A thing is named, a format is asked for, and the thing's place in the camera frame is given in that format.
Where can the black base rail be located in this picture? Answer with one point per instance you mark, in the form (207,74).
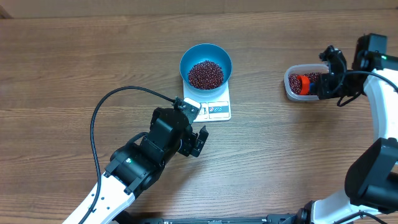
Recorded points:
(269,219)

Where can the orange scoop with blue handle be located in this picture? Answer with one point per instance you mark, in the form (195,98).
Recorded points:
(306,84)

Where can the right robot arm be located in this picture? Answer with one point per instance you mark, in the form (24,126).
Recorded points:
(370,184)

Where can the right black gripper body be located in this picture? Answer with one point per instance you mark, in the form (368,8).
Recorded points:
(341,86)

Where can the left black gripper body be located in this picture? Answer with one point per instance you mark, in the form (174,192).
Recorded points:
(187,143)

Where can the red beans in bowl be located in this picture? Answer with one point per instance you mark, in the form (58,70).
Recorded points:
(206,75)

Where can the blue metal bowl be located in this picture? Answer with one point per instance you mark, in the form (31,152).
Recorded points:
(202,52)

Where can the clear plastic container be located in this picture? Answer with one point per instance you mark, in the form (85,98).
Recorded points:
(302,69)

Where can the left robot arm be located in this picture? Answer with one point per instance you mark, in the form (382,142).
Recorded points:
(137,165)

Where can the white digital kitchen scale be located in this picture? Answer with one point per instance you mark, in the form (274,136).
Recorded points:
(215,104)

